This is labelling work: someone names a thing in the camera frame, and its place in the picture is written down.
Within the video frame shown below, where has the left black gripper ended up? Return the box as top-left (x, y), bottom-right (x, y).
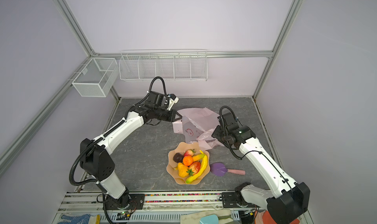
top-left (155, 107), bottom-right (183, 123)

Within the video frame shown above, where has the pink plastic bag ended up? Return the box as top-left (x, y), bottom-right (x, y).
top-left (172, 108), bottom-right (223, 150)

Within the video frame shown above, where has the orange tangerine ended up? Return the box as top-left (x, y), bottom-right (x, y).
top-left (183, 155), bottom-right (193, 167)

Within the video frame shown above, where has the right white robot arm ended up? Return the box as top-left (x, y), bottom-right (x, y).
top-left (212, 111), bottom-right (310, 224)

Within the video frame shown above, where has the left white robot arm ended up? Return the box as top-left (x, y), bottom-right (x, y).
top-left (70, 91), bottom-right (182, 201)

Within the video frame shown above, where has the beige scalloped fruit bowl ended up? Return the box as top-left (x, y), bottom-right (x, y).
top-left (167, 142), bottom-right (210, 185)

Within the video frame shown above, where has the long yellow banana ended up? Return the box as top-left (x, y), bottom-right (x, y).
top-left (185, 151), bottom-right (209, 184)

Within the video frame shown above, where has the upper red strawberry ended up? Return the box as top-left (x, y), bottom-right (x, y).
top-left (184, 149), bottom-right (195, 157)

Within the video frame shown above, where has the red strawberry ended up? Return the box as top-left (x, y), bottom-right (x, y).
top-left (184, 149), bottom-right (195, 157)
top-left (187, 161), bottom-right (201, 176)

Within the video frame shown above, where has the dark purple plum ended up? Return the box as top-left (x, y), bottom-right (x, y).
top-left (173, 153), bottom-right (184, 163)

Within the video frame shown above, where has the small yellow-green banana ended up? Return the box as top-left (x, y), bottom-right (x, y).
top-left (192, 154), bottom-right (205, 162)

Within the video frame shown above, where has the lower red strawberry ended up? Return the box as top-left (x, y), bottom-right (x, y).
top-left (187, 161), bottom-right (201, 176)

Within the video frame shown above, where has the yellow pear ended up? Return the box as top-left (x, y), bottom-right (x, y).
top-left (177, 163), bottom-right (189, 178)

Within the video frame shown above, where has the beige cloth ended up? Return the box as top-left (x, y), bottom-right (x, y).
top-left (180, 210), bottom-right (234, 224)

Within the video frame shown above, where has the teal plastic object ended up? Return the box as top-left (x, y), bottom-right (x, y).
top-left (199, 214), bottom-right (219, 224)

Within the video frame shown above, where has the small white mesh basket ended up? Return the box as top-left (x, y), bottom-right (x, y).
top-left (72, 57), bottom-right (119, 97)

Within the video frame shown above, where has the orange rubber glove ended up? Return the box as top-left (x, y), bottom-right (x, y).
top-left (254, 210), bottom-right (300, 224)

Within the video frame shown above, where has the blue white knit glove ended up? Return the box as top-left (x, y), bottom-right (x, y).
top-left (58, 214), bottom-right (97, 224)

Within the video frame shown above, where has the purple scoop pink handle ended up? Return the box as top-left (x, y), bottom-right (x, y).
top-left (210, 162), bottom-right (246, 177)

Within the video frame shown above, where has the long white wire basket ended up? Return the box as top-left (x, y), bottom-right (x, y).
top-left (118, 49), bottom-right (208, 81)

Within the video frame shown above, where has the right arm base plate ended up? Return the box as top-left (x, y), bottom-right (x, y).
top-left (219, 191), bottom-right (256, 208)

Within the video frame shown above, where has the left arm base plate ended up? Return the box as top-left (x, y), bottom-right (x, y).
top-left (105, 193), bottom-right (145, 210)

